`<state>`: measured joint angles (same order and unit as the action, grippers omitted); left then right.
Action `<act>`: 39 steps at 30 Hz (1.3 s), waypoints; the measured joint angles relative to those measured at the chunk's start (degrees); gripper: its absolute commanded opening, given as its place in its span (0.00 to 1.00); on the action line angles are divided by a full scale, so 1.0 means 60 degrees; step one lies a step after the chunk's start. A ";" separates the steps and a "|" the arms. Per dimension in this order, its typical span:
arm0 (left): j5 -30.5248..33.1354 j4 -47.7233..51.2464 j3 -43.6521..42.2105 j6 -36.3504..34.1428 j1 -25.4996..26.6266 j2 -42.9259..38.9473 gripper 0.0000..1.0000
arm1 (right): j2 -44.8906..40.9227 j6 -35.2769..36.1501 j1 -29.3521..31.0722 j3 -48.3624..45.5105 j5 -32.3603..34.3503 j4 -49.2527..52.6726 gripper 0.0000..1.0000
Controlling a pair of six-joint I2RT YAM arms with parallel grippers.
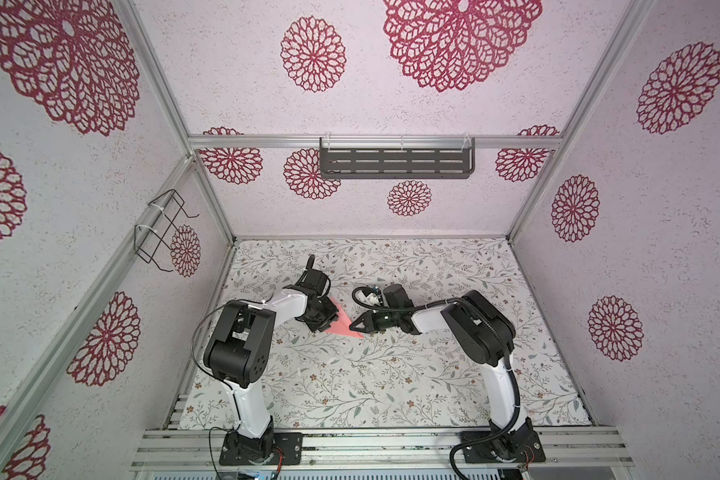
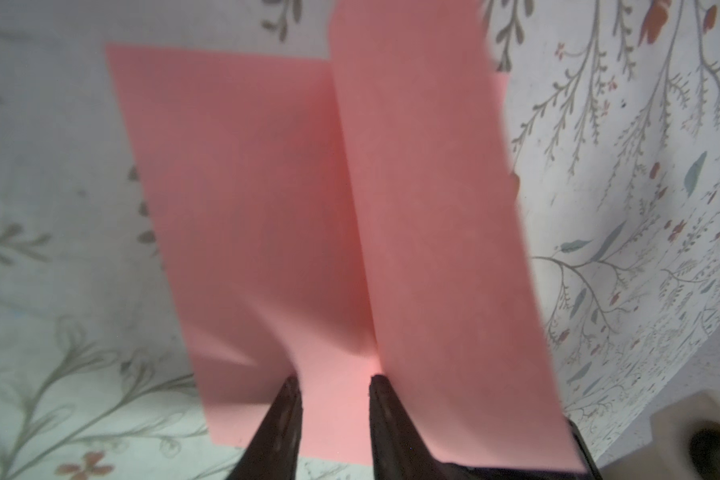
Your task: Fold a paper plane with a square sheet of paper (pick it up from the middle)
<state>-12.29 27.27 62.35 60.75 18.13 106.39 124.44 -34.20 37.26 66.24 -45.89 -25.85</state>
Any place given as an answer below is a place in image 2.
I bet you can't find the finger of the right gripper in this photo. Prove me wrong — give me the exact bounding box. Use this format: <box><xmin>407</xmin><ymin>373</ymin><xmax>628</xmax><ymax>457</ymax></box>
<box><xmin>439</xmin><ymin>419</ymin><xmax>603</xmax><ymax>480</ymax></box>

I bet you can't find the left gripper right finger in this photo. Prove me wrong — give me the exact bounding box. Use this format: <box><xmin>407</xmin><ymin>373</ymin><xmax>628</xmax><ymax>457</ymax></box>
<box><xmin>369</xmin><ymin>375</ymin><xmax>446</xmax><ymax>480</ymax></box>

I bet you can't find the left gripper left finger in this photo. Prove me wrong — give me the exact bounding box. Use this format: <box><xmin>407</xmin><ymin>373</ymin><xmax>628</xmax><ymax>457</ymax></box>
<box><xmin>226</xmin><ymin>376</ymin><xmax>303</xmax><ymax>480</ymax></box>

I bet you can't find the pink square paper sheet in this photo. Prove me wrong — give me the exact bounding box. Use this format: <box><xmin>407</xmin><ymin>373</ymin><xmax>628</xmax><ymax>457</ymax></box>
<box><xmin>106</xmin><ymin>1</ymin><xmax>583</xmax><ymax>472</ymax></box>

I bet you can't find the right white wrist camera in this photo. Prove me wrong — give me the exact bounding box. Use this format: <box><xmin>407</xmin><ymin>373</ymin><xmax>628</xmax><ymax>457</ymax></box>
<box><xmin>600</xmin><ymin>390</ymin><xmax>720</xmax><ymax>480</ymax></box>

